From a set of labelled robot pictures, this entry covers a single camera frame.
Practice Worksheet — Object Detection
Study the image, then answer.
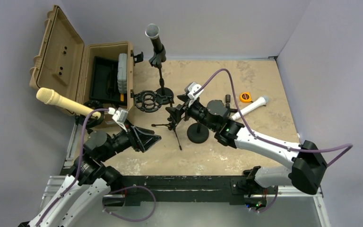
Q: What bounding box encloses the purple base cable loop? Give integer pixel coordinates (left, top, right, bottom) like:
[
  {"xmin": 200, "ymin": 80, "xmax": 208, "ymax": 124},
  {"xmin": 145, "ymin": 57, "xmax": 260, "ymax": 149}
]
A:
[{"xmin": 102, "ymin": 185, "xmax": 156, "ymax": 223}]

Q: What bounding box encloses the black mic stand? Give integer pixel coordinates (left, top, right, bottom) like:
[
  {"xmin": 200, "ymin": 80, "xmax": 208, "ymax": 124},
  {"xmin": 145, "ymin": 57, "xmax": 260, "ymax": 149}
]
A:
[
  {"xmin": 149, "ymin": 45, "xmax": 174, "ymax": 105},
  {"xmin": 75, "ymin": 100, "xmax": 104, "ymax": 134},
  {"xmin": 187, "ymin": 122, "xmax": 209, "ymax": 144}
]

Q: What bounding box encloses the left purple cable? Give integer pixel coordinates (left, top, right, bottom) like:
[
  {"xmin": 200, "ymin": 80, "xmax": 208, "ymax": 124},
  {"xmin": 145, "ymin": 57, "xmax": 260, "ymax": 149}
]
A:
[{"xmin": 34, "ymin": 108, "xmax": 117, "ymax": 227}]

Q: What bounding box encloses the black dynamic microphone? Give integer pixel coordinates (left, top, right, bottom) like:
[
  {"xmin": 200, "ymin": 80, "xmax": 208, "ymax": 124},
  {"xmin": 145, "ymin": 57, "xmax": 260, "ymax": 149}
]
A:
[{"xmin": 145, "ymin": 24, "xmax": 163, "ymax": 53}]

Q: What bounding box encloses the orange tape measure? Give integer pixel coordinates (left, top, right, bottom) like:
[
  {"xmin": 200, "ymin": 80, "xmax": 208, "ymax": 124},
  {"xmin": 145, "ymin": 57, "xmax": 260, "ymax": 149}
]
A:
[{"xmin": 239, "ymin": 92, "xmax": 268, "ymax": 106}]

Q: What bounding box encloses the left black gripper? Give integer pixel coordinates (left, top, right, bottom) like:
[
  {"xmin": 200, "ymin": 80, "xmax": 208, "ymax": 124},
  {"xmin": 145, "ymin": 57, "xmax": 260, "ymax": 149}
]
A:
[{"xmin": 100, "ymin": 118, "xmax": 161, "ymax": 161}]

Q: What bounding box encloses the white wireless microphone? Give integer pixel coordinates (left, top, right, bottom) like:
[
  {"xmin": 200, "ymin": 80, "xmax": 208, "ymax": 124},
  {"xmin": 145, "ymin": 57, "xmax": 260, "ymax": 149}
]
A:
[{"xmin": 230, "ymin": 96, "xmax": 269, "ymax": 120}]

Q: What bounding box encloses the black mic clip adapter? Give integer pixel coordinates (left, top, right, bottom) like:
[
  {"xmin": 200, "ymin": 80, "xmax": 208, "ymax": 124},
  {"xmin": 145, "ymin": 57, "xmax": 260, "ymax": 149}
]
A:
[{"xmin": 225, "ymin": 94, "xmax": 238, "ymax": 113}]

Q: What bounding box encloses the tripod shock mount stand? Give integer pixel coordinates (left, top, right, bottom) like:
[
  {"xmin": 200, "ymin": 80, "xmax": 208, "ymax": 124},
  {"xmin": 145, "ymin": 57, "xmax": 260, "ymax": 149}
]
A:
[{"xmin": 131, "ymin": 90, "xmax": 182, "ymax": 151}]

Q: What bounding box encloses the beige handheld microphone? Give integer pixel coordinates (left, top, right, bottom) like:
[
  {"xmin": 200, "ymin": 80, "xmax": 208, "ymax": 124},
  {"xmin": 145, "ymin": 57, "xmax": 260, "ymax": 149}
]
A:
[{"xmin": 36, "ymin": 87, "xmax": 93, "ymax": 116}]

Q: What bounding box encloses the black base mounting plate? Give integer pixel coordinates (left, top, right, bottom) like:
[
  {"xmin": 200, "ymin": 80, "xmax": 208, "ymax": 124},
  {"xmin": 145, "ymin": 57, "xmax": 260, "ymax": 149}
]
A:
[{"xmin": 120, "ymin": 175, "xmax": 277, "ymax": 206}]

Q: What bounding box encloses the tan hard case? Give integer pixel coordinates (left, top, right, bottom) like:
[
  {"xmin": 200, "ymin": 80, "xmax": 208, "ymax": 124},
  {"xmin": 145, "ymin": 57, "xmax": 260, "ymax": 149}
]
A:
[{"xmin": 29, "ymin": 5, "xmax": 135, "ymax": 104}]

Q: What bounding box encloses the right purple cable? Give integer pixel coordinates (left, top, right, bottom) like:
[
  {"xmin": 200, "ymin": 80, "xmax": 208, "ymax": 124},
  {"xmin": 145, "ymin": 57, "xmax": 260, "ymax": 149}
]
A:
[{"xmin": 194, "ymin": 68, "xmax": 354, "ymax": 168}]

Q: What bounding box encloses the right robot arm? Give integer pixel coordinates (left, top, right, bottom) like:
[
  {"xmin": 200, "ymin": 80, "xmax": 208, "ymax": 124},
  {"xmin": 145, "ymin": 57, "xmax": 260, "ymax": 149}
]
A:
[{"xmin": 166, "ymin": 100, "xmax": 328, "ymax": 195}]

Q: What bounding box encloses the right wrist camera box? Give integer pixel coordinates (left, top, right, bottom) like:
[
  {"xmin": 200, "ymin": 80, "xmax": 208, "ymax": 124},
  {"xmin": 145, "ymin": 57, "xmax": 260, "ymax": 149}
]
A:
[{"xmin": 185, "ymin": 82, "xmax": 204, "ymax": 107}]

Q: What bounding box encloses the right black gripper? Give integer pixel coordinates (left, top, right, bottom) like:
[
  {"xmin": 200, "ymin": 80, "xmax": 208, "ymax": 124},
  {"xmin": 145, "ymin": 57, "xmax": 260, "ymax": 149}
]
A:
[{"xmin": 166, "ymin": 93, "xmax": 217, "ymax": 131}]

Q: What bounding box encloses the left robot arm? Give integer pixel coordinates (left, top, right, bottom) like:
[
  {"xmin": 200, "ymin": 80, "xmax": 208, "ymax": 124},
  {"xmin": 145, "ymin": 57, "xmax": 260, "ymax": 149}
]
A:
[{"xmin": 20, "ymin": 124, "xmax": 161, "ymax": 227}]

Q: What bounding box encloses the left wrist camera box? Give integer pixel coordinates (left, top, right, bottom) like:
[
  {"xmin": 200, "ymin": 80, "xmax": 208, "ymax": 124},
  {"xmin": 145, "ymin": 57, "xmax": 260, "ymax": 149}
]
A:
[{"xmin": 112, "ymin": 108, "xmax": 129, "ymax": 131}]

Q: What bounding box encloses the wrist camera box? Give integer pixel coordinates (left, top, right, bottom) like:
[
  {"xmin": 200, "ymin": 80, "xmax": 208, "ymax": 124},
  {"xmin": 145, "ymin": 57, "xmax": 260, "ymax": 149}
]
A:
[
  {"xmin": 112, "ymin": 108, "xmax": 129, "ymax": 131},
  {"xmin": 185, "ymin": 82, "xmax": 204, "ymax": 107}
]

